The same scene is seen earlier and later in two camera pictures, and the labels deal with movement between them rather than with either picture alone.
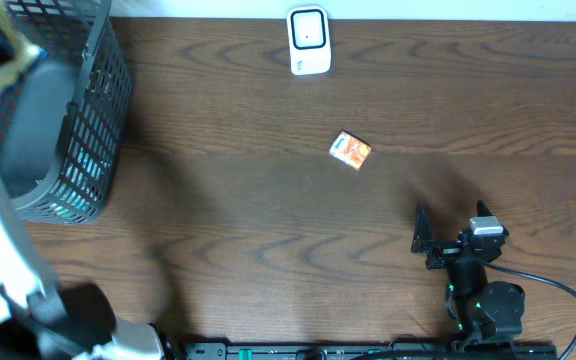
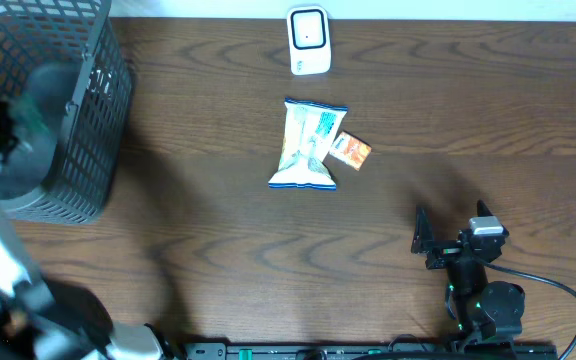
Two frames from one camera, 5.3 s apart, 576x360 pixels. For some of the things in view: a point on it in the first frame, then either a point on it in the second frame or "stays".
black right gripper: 423,243 stays
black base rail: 452,350 stays
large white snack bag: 2,77 → 310,131
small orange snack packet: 350,150 stays
